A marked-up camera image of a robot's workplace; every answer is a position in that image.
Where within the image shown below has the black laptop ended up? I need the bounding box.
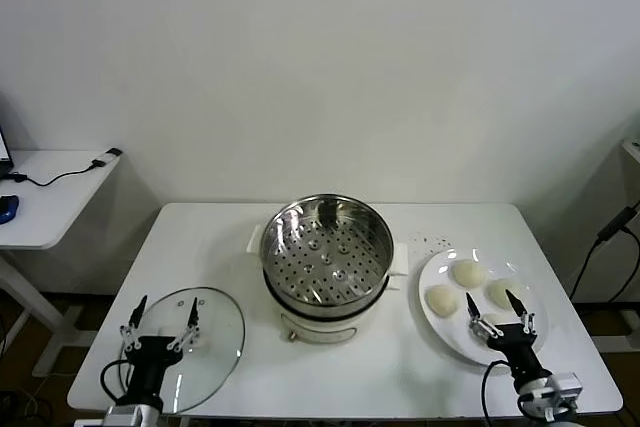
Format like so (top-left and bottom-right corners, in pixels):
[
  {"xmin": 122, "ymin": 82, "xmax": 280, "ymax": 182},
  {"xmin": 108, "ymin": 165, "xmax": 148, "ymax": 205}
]
[{"xmin": 0, "ymin": 126, "xmax": 14, "ymax": 173}]

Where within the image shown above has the perforated steel steamer basket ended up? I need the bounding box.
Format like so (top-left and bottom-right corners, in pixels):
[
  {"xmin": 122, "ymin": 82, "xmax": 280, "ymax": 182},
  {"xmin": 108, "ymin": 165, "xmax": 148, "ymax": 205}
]
[{"xmin": 259, "ymin": 192, "xmax": 395, "ymax": 321}]

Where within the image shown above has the black power adapter cable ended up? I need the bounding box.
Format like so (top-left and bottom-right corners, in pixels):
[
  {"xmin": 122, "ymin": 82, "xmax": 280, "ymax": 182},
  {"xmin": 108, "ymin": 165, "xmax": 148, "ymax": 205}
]
[{"xmin": 569, "ymin": 201, "xmax": 640, "ymax": 301}]

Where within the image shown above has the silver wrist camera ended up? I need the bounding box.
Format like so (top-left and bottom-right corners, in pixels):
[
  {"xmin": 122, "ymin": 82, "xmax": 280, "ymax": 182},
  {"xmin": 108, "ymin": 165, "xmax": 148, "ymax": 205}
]
[
  {"xmin": 547, "ymin": 371, "xmax": 584, "ymax": 406},
  {"xmin": 102, "ymin": 405, "xmax": 141, "ymax": 427}
]

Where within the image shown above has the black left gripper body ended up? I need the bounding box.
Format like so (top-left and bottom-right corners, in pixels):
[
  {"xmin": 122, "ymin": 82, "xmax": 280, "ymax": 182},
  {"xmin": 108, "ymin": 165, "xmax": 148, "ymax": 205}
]
[{"xmin": 124, "ymin": 335, "xmax": 185, "ymax": 401}]

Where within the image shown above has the black cable on side table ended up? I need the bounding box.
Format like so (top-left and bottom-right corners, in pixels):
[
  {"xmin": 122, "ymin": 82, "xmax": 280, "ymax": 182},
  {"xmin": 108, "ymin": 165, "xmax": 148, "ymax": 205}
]
[{"xmin": 0, "ymin": 159, "xmax": 109, "ymax": 188}]

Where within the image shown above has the blue computer mouse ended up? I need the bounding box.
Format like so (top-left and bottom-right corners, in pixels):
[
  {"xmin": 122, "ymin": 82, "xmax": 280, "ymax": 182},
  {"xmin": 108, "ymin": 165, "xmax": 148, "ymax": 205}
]
[{"xmin": 0, "ymin": 195, "xmax": 20, "ymax": 225}]

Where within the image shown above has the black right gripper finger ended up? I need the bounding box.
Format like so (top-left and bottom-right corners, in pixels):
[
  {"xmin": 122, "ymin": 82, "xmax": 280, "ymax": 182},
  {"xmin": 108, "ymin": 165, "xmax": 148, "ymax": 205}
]
[
  {"xmin": 504, "ymin": 288, "xmax": 537, "ymax": 336},
  {"xmin": 464, "ymin": 291, "xmax": 504, "ymax": 341}
]

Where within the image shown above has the white round plate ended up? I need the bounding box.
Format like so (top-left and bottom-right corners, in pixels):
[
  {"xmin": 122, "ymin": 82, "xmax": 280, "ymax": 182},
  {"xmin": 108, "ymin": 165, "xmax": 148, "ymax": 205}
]
[{"xmin": 417, "ymin": 246, "xmax": 549, "ymax": 367}]

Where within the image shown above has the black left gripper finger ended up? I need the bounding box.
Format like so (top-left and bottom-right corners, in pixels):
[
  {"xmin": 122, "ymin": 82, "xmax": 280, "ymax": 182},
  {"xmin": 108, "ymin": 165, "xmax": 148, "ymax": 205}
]
[
  {"xmin": 167, "ymin": 297, "xmax": 202, "ymax": 351},
  {"xmin": 118, "ymin": 295, "xmax": 149, "ymax": 351}
]

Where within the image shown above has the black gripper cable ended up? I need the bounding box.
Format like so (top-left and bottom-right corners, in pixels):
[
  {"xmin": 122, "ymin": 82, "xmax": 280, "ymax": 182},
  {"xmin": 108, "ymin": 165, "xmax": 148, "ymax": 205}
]
[
  {"xmin": 100, "ymin": 359, "xmax": 132, "ymax": 404},
  {"xmin": 480, "ymin": 359, "xmax": 511, "ymax": 427}
]

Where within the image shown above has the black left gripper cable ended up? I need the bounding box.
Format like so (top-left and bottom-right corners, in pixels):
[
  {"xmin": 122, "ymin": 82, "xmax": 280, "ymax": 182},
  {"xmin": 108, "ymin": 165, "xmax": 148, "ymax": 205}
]
[{"xmin": 100, "ymin": 359, "xmax": 132, "ymax": 404}]

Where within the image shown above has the cable bundle on floor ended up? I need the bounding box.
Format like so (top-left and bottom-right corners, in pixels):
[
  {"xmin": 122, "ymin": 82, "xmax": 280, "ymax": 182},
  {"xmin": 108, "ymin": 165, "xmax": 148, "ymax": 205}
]
[{"xmin": 0, "ymin": 386, "xmax": 51, "ymax": 427}]

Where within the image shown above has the white side table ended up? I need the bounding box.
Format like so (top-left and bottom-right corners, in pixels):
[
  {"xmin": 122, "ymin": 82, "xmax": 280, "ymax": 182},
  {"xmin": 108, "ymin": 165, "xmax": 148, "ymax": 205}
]
[{"xmin": 0, "ymin": 149, "xmax": 124, "ymax": 378}]

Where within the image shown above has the grey adapter box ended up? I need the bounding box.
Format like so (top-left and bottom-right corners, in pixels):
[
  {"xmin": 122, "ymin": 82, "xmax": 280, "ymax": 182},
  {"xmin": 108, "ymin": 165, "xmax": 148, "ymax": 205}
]
[{"xmin": 89, "ymin": 147, "xmax": 123, "ymax": 168}]

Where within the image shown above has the round glass pot lid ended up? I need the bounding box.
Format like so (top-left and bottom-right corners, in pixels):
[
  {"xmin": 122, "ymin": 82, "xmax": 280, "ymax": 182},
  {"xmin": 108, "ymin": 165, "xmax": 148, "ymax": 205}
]
[{"xmin": 119, "ymin": 286, "xmax": 246, "ymax": 416}]

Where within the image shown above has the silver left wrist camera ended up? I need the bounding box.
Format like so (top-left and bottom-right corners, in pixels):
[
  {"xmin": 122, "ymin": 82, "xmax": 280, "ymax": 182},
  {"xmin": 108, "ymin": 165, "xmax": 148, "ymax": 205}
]
[{"xmin": 102, "ymin": 405, "xmax": 141, "ymax": 427}]

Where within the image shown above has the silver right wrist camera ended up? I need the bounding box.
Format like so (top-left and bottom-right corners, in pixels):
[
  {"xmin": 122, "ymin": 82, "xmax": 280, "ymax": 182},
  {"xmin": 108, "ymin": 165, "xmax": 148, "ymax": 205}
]
[{"xmin": 547, "ymin": 371, "xmax": 584, "ymax": 406}]

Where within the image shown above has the white shelf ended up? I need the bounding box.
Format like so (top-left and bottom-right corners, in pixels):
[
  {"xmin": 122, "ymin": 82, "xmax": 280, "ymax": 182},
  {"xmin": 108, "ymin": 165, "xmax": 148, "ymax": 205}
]
[{"xmin": 619, "ymin": 136, "xmax": 640, "ymax": 183}]

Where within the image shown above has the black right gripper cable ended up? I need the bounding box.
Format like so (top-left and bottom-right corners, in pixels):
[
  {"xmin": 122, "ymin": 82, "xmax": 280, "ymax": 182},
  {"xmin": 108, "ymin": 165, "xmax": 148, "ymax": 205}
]
[{"xmin": 480, "ymin": 359, "xmax": 511, "ymax": 427}]

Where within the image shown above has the white electric cooking pot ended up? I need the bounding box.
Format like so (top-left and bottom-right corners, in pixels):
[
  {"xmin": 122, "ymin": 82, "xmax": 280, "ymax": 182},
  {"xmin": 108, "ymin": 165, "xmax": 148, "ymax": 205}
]
[{"xmin": 245, "ymin": 224, "xmax": 410, "ymax": 346}]

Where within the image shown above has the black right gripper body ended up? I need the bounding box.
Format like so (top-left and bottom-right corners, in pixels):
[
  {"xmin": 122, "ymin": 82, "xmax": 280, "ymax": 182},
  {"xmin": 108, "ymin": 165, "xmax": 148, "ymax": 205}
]
[{"xmin": 487, "ymin": 324, "xmax": 549, "ymax": 391}]

